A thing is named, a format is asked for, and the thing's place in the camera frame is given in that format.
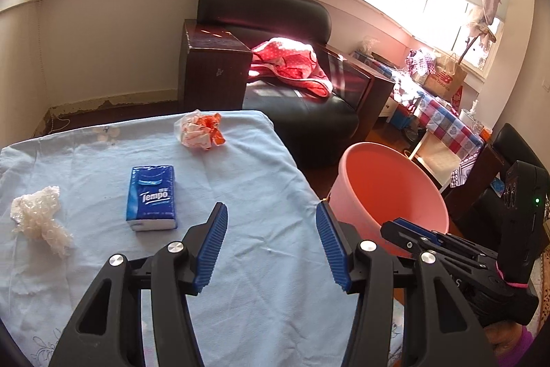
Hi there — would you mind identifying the cream towel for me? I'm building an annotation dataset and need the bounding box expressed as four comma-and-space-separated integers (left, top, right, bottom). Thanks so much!
415, 132, 461, 191

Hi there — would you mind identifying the clear bubble wrap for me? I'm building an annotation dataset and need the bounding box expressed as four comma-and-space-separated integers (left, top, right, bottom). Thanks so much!
9, 185, 75, 259

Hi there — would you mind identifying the red dotted cloth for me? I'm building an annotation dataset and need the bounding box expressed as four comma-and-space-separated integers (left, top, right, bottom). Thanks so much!
249, 39, 331, 98

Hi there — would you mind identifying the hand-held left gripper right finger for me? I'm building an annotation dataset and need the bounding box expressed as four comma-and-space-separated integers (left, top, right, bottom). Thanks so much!
316, 200, 486, 367

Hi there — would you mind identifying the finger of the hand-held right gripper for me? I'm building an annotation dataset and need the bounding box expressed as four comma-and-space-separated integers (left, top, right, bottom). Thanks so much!
380, 222, 497, 278
393, 218, 500, 265

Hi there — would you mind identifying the brown paper bag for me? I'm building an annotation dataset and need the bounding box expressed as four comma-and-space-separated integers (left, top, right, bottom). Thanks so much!
423, 51, 469, 103

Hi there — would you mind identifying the person's right hand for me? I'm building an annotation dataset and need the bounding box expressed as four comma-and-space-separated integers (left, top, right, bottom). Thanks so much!
483, 324, 523, 367

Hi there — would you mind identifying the black leather armchair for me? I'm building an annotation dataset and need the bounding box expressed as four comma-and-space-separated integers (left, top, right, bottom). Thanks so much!
178, 0, 395, 170

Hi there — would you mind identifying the checked cloth bundle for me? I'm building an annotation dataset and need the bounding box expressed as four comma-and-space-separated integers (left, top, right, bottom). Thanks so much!
406, 49, 438, 76

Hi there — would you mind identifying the table with checked tablecloth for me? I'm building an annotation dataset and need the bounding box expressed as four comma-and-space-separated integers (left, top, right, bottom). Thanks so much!
389, 53, 486, 189

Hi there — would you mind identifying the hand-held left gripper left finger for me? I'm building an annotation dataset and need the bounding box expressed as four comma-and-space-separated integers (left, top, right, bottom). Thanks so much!
48, 201, 228, 367

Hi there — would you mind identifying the black leather chair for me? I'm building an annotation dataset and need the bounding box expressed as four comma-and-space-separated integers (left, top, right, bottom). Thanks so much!
455, 123, 550, 222

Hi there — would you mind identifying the pink plastic bucket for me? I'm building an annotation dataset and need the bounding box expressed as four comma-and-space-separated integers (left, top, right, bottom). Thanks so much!
329, 142, 450, 260

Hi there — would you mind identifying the blue tissue pack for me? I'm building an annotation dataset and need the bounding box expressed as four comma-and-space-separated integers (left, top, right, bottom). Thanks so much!
126, 165, 178, 232

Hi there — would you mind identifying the beige hanging cloth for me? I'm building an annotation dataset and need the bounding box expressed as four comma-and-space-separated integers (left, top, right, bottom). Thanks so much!
466, 0, 503, 50

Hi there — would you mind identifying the light blue floral cloth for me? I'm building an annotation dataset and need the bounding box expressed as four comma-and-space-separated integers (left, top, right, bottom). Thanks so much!
0, 110, 405, 367

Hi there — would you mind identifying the crumpled white orange wrapper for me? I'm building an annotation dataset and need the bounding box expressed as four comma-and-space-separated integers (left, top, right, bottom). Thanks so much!
174, 110, 226, 153

